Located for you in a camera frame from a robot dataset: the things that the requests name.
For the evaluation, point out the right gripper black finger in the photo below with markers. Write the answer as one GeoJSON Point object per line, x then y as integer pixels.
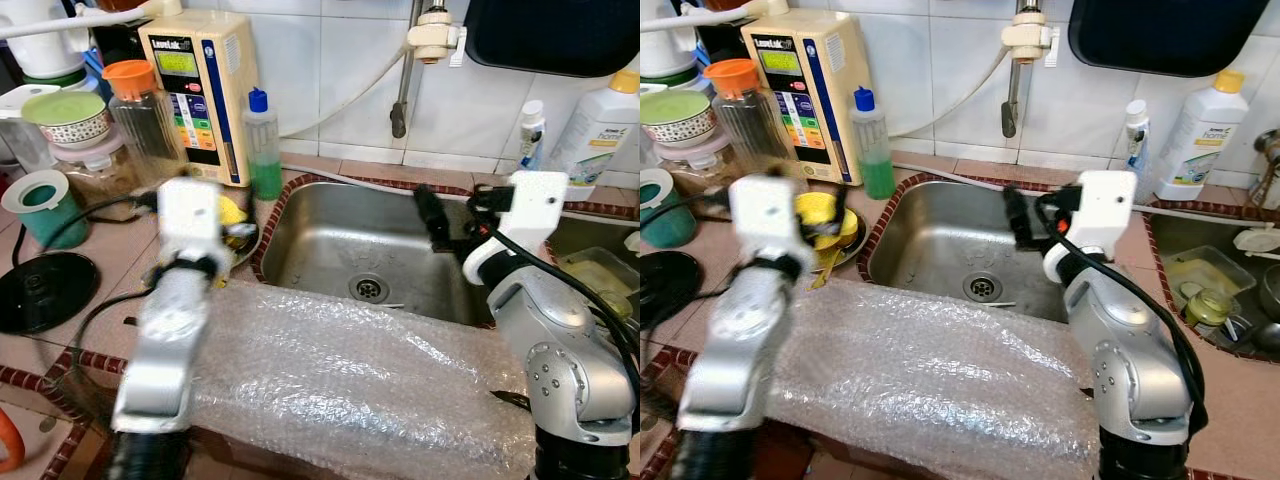
{"type": "Point", "coordinates": [1020, 215]}
{"type": "Point", "coordinates": [433, 215]}

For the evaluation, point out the yellow plastic cup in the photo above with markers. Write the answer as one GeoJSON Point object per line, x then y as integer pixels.
{"type": "Point", "coordinates": [820, 210]}
{"type": "Point", "coordinates": [232, 210]}

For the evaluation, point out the shallow stainless steel bowl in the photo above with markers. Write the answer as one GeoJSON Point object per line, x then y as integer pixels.
{"type": "Point", "coordinates": [857, 238]}
{"type": "Point", "coordinates": [243, 235]}

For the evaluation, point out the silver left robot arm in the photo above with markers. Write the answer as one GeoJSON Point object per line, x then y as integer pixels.
{"type": "Point", "coordinates": [165, 340]}
{"type": "Point", "coordinates": [740, 340]}

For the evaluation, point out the white kitchen appliance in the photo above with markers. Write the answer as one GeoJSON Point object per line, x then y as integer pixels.
{"type": "Point", "coordinates": [665, 50]}
{"type": "Point", "coordinates": [45, 55]}

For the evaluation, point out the stainless steel sink basin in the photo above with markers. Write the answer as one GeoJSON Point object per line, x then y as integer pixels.
{"type": "Point", "coordinates": [940, 240]}
{"type": "Point", "coordinates": [340, 240]}
{"type": "Point", "coordinates": [1170, 235]}
{"type": "Point", "coordinates": [570, 235]}

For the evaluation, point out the green soap bottle blue cap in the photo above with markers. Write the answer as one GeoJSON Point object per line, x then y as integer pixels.
{"type": "Point", "coordinates": [875, 175]}
{"type": "Point", "coordinates": [265, 175]}

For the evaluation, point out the jar of brown powder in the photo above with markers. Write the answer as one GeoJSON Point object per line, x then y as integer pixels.
{"type": "Point", "coordinates": [95, 175]}
{"type": "Point", "coordinates": [715, 170]}

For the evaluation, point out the clear plastic food container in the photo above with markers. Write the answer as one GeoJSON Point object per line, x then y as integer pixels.
{"type": "Point", "coordinates": [600, 270]}
{"type": "Point", "coordinates": [1200, 268]}

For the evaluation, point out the glass jar with orange lid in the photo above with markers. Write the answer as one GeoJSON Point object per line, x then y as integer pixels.
{"type": "Point", "coordinates": [145, 120]}
{"type": "Point", "coordinates": [745, 120]}

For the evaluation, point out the beige water ionizer machine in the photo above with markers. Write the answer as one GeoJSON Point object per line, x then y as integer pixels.
{"type": "Point", "coordinates": [810, 100]}
{"type": "Point", "coordinates": [200, 100]}

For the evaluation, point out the teal mug with white rim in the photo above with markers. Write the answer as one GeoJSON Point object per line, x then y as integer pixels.
{"type": "Point", "coordinates": [665, 215]}
{"type": "Point", "coordinates": [45, 215]}

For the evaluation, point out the greenish glass cup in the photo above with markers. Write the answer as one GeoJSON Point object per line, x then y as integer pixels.
{"type": "Point", "coordinates": [620, 305]}
{"type": "Point", "coordinates": [1210, 308]}

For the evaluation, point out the black round kettle base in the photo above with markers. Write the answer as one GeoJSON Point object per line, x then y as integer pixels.
{"type": "Point", "coordinates": [45, 290]}
{"type": "Point", "coordinates": [665, 290]}

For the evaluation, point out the white detergent bottle yellow cap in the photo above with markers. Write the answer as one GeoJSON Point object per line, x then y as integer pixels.
{"type": "Point", "coordinates": [600, 130]}
{"type": "Point", "coordinates": [1200, 140]}

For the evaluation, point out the clear bubble wrap sheet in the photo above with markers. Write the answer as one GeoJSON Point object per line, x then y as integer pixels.
{"type": "Point", "coordinates": [350, 380]}
{"type": "Point", "coordinates": [920, 380]}

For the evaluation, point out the patterned bowl with green lid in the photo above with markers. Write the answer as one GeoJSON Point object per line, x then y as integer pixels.
{"type": "Point", "coordinates": [675, 115]}
{"type": "Point", "coordinates": [70, 115]}

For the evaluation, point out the white plastic ladle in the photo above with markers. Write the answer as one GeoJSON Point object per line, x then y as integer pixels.
{"type": "Point", "coordinates": [1255, 240]}

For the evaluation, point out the black hanging tray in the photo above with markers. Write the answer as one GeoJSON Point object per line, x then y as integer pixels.
{"type": "Point", "coordinates": [1170, 35]}
{"type": "Point", "coordinates": [560, 35]}

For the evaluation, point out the steel sink faucet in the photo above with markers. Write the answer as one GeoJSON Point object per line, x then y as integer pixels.
{"type": "Point", "coordinates": [1270, 150]}

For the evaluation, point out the deep stainless steel bowl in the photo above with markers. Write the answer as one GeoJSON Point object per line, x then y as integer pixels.
{"type": "Point", "coordinates": [1272, 290]}

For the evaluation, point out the thick white tube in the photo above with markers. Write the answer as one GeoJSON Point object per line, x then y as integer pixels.
{"type": "Point", "coordinates": [80, 20]}
{"type": "Point", "coordinates": [720, 12]}

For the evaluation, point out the clear container with white lid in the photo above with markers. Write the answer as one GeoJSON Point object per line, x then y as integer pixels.
{"type": "Point", "coordinates": [20, 140]}

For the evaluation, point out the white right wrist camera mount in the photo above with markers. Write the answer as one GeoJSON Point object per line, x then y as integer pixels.
{"type": "Point", "coordinates": [1105, 205]}
{"type": "Point", "coordinates": [535, 205]}

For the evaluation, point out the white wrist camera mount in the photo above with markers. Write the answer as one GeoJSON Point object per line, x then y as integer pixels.
{"type": "Point", "coordinates": [535, 205]}
{"type": "Point", "coordinates": [765, 215]}
{"type": "Point", "coordinates": [1105, 205]}
{"type": "Point", "coordinates": [190, 215]}

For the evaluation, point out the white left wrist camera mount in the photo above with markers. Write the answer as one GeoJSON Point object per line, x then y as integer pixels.
{"type": "Point", "coordinates": [765, 215]}
{"type": "Point", "coordinates": [190, 215]}

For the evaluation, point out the wall tap with steel spout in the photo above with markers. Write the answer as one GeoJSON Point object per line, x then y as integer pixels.
{"type": "Point", "coordinates": [1025, 40]}
{"type": "Point", "coordinates": [435, 38]}

